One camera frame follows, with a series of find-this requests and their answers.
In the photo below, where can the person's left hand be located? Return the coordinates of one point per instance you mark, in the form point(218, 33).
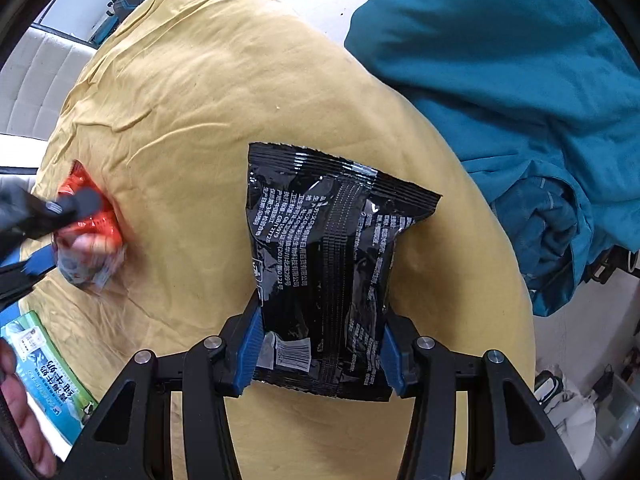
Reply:
point(37, 445)

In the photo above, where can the white bag on floor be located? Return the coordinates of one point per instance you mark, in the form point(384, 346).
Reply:
point(572, 415)

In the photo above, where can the orange panda snack bag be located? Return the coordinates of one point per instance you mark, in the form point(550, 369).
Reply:
point(91, 250)

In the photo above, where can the black snack bag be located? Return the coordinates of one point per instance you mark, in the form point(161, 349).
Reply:
point(323, 231)

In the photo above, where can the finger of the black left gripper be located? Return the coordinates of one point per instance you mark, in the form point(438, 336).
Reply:
point(53, 215)
point(20, 278)

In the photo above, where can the teal blue blanket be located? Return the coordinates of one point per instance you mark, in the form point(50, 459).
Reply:
point(539, 99)

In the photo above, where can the blue green milk carton box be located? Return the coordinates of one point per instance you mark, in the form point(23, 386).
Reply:
point(47, 377)

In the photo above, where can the yellow wrinkled cloth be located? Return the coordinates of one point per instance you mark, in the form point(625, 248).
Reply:
point(163, 116)

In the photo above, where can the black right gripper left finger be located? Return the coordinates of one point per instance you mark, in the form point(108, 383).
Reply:
point(128, 436)

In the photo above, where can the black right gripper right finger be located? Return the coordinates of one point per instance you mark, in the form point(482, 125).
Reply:
point(507, 434)

